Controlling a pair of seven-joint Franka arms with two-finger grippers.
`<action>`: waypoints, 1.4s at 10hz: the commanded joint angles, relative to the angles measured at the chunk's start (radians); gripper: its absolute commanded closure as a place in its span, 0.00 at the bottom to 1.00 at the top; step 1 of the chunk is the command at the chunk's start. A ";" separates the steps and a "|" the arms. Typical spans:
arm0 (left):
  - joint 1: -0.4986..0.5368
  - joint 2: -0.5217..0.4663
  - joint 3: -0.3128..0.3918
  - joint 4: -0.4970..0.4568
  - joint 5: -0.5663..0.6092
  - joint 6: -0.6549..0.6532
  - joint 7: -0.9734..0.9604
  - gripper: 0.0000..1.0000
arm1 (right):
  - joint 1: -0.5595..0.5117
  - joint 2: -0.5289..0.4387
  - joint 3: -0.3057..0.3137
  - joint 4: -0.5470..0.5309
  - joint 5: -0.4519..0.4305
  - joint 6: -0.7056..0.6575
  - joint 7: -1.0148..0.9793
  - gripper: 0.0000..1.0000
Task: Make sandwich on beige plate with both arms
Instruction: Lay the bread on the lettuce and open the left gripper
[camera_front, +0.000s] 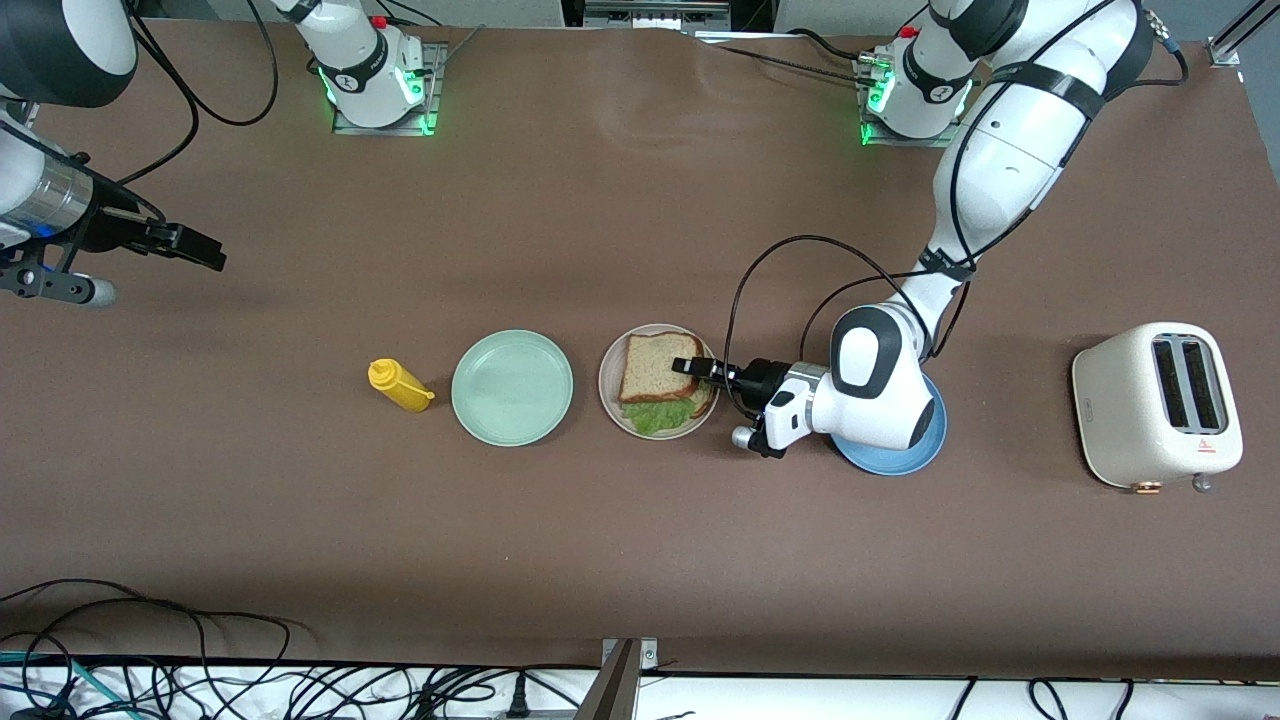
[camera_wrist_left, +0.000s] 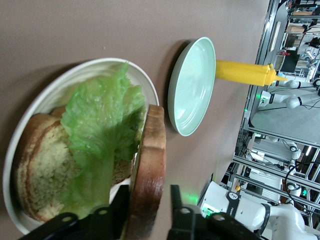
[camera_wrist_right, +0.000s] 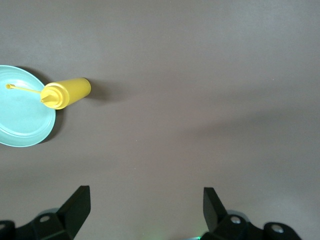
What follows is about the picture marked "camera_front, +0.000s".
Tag green lettuce leaf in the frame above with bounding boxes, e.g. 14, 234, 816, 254
625, 395, 703, 438

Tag yellow mustard squeeze bottle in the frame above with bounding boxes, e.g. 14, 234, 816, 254
368, 358, 436, 414

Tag beige plate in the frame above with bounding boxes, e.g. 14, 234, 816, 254
598, 323, 721, 441

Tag blue plate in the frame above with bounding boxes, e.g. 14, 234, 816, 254
832, 372, 949, 477

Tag green plate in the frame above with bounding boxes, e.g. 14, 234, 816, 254
451, 330, 575, 448

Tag grey metal fixture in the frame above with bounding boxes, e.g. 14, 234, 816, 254
583, 0, 733, 33

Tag cream white toaster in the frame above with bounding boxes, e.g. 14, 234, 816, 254
1072, 322, 1245, 497

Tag aluminium profile bar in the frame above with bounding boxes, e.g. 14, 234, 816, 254
1205, 0, 1280, 69

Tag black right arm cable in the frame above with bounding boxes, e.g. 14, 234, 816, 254
0, 0, 279, 223

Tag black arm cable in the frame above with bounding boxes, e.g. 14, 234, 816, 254
0, 0, 279, 223
722, 0, 1191, 421

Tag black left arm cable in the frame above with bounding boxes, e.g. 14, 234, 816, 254
722, 0, 1191, 421

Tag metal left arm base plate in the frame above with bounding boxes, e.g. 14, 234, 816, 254
857, 55, 967, 150

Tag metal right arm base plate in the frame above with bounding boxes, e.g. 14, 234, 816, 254
333, 42, 447, 138

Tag black braided cable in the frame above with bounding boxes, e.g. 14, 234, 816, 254
785, 28, 881, 61
700, 38, 866, 83

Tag grey metal bracket post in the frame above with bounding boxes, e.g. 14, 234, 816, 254
575, 638, 661, 720

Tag long black cable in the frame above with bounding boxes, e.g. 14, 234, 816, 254
0, 578, 313, 666

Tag teal cable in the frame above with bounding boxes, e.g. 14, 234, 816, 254
0, 650, 136, 720

